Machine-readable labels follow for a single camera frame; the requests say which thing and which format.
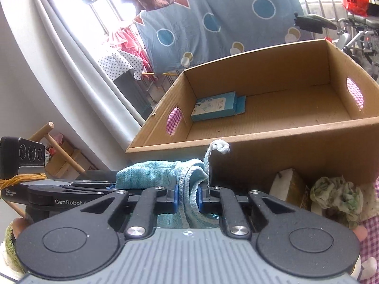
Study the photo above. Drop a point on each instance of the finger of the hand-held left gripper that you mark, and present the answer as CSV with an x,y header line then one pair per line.
x,y
111,187

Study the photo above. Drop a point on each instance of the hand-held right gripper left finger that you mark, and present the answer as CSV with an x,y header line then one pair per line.
x,y
175,198

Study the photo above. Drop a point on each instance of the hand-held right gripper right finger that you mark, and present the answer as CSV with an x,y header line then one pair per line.
x,y
202,198

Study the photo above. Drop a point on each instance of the teal towel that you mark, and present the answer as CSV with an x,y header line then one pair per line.
x,y
142,174

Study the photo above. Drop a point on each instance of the gold tissue pack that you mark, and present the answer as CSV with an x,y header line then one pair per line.
x,y
291,183

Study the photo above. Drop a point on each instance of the cardboard box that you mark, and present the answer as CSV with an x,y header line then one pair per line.
x,y
281,151

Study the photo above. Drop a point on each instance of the green white scrunchie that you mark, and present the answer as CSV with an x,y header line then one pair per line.
x,y
337,196

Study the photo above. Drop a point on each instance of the person's left forearm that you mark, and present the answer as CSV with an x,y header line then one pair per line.
x,y
10,242

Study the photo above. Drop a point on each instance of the black cushion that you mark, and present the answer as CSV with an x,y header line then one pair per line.
x,y
97,174

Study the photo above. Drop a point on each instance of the wooden chair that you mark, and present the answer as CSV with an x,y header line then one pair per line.
x,y
60,153

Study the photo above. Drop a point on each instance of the small brown carton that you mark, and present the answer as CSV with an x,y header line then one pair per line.
x,y
63,165

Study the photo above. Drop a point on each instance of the small blue carton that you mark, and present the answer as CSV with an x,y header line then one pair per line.
x,y
216,106

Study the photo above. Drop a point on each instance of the dark grey cabinet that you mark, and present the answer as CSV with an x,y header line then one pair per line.
x,y
130,91

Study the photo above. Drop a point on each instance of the metal railing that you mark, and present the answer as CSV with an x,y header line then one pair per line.
x,y
160,90

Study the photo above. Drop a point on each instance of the white curtain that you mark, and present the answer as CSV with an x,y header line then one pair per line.
x,y
88,59

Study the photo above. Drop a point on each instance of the yellow rod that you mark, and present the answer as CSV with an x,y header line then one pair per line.
x,y
160,72

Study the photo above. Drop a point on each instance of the white polka-dot cloth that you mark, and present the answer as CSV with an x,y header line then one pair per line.
x,y
117,62

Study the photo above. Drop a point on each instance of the pink hanging clothes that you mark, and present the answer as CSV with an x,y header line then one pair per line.
x,y
130,40

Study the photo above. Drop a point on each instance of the white floral cloth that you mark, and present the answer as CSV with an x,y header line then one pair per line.
x,y
370,198

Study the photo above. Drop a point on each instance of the blue patterned bed sheet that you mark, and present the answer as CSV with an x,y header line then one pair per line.
x,y
225,32

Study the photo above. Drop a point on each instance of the black padded legrest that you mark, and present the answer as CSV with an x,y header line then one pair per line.
x,y
311,23

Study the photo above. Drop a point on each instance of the silver wheelchair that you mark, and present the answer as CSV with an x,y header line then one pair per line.
x,y
359,40

